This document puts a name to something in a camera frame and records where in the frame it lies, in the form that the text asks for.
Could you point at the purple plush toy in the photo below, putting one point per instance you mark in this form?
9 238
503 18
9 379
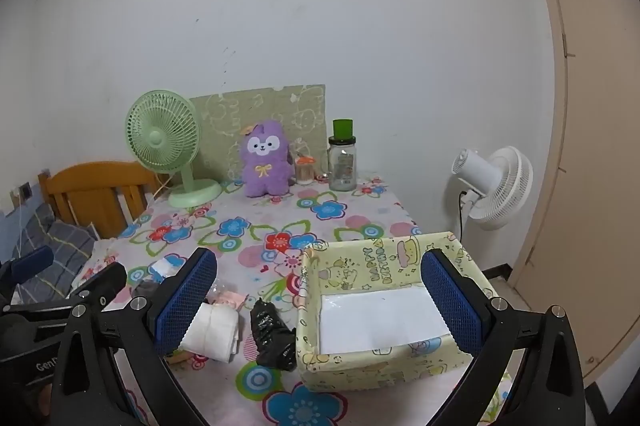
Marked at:
264 166

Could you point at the grey plaid pillow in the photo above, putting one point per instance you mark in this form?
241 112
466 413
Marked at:
65 241

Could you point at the white standing fan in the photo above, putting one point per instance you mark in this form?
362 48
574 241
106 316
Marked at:
505 186

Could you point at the pink packet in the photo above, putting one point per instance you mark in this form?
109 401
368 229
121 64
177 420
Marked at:
230 298

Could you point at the green printed board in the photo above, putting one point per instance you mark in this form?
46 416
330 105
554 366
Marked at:
280 111

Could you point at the cotton swab container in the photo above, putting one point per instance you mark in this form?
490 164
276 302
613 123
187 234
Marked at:
304 173

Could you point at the wooden chair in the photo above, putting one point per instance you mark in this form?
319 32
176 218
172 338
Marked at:
90 181

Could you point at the yellow printed storage box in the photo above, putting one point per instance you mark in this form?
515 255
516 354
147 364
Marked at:
350 271

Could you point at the green desk fan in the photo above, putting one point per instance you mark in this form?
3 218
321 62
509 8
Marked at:
157 138

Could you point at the glass jar green lid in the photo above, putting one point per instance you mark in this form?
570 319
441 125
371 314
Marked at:
342 166

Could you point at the beige door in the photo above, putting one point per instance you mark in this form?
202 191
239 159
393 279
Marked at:
590 156

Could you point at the white blue packet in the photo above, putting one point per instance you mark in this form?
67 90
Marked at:
165 268

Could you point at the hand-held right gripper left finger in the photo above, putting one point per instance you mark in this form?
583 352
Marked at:
185 301

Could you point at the black plastic bag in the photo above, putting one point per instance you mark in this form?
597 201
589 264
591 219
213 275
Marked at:
272 341

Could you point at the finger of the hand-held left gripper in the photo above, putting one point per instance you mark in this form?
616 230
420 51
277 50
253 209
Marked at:
105 283
32 261

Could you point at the white cloth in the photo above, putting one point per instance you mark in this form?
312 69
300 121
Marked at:
215 328

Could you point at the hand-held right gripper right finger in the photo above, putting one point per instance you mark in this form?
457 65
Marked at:
450 311

